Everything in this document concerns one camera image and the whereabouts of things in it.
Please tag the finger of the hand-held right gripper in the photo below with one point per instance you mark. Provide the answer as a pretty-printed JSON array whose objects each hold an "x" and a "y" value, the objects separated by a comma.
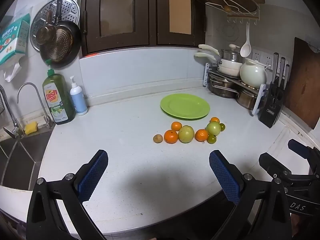
[
  {"x": 268, "y": 162},
  {"x": 297, "y": 148}
]

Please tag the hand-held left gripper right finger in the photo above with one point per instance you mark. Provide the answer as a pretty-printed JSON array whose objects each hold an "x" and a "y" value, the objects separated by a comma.
[{"x": 225, "y": 175}]

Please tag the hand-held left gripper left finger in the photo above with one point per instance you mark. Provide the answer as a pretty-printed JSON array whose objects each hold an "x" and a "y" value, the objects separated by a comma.
[{"x": 93, "y": 175}]

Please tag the small green tomato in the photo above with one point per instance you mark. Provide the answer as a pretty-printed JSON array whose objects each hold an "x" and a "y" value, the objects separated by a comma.
[
  {"x": 212, "y": 139},
  {"x": 222, "y": 126}
]

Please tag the orange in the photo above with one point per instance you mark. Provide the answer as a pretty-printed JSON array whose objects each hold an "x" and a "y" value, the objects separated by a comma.
[
  {"x": 176, "y": 125},
  {"x": 171, "y": 136},
  {"x": 214, "y": 119},
  {"x": 201, "y": 135}
]

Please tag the small brown fruit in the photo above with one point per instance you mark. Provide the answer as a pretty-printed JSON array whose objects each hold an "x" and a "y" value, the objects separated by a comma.
[{"x": 157, "y": 138}]

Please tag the green plate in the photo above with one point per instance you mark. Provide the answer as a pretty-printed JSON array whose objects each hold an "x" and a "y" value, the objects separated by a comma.
[{"x": 185, "y": 106}]

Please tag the black knife block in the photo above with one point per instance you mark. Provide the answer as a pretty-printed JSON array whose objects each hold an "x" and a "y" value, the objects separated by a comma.
[{"x": 272, "y": 105}]

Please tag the grey pot rack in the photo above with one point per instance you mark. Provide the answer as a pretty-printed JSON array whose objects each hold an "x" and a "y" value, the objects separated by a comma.
[{"x": 260, "y": 100}]

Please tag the large brown cutting board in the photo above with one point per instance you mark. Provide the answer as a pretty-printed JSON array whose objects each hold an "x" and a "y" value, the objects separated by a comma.
[{"x": 303, "y": 80}]

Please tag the thin curved steel faucet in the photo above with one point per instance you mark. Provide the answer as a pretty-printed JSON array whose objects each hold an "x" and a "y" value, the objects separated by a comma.
[{"x": 48, "y": 123}]

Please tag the brown beaded trivet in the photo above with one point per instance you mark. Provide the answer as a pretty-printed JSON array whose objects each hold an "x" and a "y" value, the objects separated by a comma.
[{"x": 252, "y": 87}]

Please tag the white pump bottle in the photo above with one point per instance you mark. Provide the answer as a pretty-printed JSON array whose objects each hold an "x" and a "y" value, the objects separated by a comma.
[{"x": 78, "y": 100}]

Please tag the steel sink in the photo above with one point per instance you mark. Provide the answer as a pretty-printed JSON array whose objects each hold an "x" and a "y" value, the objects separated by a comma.
[{"x": 17, "y": 160}]

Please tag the yellow sponge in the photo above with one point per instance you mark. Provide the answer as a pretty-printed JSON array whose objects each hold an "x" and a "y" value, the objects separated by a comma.
[{"x": 30, "y": 127}]

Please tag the green dish soap bottle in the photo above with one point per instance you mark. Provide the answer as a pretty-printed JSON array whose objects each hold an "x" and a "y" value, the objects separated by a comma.
[{"x": 58, "y": 97}]

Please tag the white ceramic teapot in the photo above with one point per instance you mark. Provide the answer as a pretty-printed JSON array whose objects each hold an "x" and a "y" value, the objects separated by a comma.
[{"x": 252, "y": 73}]

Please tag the wide steel pot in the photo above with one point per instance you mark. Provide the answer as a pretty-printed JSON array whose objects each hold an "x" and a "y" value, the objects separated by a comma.
[{"x": 221, "y": 87}]

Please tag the steel kitchen faucet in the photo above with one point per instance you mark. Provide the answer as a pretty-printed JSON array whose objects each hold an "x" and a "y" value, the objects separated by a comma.
[{"x": 13, "y": 126}]

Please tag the white spoon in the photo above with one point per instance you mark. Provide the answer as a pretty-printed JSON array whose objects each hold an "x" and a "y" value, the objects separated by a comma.
[{"x": 246, "y": 47}]

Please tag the steel pot with lid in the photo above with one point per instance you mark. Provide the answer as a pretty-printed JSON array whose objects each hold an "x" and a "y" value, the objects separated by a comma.
[{"x": 230, "y": 55}]

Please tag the black frying pan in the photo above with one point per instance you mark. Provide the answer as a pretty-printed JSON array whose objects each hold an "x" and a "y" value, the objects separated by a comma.
[{"x": 75, "y": 52}]

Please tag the white plastic bag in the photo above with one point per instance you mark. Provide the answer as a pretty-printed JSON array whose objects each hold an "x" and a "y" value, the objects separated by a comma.
[{"x": 12, "y": 70}]

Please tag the copper strainer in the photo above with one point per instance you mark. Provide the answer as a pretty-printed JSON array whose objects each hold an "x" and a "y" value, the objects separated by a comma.
[{"x": 60, "y": 43}]

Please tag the small copper pot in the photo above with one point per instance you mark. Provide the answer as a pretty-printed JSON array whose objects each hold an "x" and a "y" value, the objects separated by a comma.
[{"x": 46, "y": 31}]

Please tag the teal and white paper box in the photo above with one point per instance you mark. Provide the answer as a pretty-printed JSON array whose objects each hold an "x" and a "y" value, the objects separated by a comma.
[{"x": 12, "y": 40}]

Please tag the dark brown window door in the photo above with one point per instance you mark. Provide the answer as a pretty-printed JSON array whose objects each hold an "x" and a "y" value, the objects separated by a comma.
[
  {"x": 115, "y": 12},
  {"x": 180, "y": 10}
]

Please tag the round steel steamer tray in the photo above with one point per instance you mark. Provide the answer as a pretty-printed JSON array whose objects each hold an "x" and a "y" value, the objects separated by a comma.
[{"x": 67, "y": 7}]

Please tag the white wall power outlet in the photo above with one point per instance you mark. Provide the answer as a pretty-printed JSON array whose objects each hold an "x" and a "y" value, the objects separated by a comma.
[
  {"x": 256, "y": 54},
  {"x": 267, "y": 58}
]

